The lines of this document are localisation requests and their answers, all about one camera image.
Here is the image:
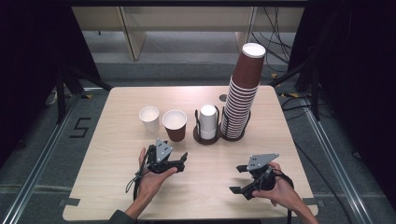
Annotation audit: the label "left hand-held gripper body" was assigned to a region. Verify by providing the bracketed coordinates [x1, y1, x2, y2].
[146, 138, 186, 175]

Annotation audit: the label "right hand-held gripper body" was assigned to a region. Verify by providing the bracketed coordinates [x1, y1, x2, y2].
[239, 152, 280, 200]

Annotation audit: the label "single brown paper cup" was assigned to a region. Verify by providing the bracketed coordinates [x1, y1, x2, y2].
[162, 109, 189, 143]

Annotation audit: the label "dark round cup holder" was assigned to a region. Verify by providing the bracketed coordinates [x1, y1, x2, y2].
[219, 106, 252, 143]
[192, 105, 222, 146]

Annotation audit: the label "single white paper cup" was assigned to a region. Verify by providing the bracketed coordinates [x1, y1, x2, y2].
[138, 105, 161, 134]

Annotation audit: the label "stack of white paper cups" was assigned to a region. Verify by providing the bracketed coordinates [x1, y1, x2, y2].
[199, 104, 219, 141]

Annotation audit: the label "stack of brown paper cups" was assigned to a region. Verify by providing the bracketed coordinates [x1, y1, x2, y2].
[219, 42, 267, 140]

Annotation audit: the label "person's left hand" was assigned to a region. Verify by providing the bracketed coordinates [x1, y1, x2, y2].
[136, 147, 179, 203]

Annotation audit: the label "person's right hand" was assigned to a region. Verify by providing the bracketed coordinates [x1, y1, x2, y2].
[251, 161, 302, 213]

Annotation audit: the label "grey tape strip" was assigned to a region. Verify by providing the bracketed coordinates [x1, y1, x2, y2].
[58, 197, 81, 208]

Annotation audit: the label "dark curtain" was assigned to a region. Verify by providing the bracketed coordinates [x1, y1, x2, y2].
[0, 0, 104, 162]
[295, 0, 396, 213]

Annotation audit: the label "light wooden desk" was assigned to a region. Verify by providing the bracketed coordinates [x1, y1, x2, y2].
[71, 6, 306, 62]

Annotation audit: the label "left hand-held gripper cable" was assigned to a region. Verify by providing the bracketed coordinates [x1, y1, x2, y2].
[124, 161, 149, 202]

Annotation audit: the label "long black floor cable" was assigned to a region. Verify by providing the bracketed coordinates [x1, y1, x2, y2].
[279, 92, 354, 224]

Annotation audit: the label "aluminium floor rail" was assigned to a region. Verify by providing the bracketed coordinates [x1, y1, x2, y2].
[303, 97, 375, 224]
[0, 88, 85, 224]

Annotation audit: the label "black hanging cables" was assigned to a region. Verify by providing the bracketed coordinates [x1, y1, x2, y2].
[251, 6, 297, 74]

